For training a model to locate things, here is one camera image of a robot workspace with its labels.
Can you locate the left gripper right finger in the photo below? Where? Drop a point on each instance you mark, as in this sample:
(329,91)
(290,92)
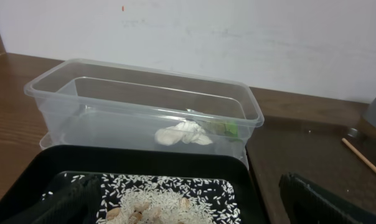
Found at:
(306,202)

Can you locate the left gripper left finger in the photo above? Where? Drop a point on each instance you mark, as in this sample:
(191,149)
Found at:
(78,203)

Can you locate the rice and food scraps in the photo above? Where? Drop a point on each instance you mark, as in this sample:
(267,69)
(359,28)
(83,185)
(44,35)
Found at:
(161,199)

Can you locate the green yellow wrapper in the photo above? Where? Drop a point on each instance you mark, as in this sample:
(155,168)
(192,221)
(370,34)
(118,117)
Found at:
(221,128)

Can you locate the white napkin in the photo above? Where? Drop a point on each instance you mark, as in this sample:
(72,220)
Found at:
(186,132)

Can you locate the black plastic tray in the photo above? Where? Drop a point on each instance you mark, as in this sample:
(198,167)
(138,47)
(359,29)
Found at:
(30,185)

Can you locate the brown serving tray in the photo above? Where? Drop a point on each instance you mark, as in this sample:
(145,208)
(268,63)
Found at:
(314,151)

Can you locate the right wooden chopstick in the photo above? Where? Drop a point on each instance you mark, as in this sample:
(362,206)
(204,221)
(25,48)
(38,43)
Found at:
(359,155)

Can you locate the clear plastic bin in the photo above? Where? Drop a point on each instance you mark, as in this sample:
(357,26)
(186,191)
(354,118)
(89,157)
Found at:
(92,103)

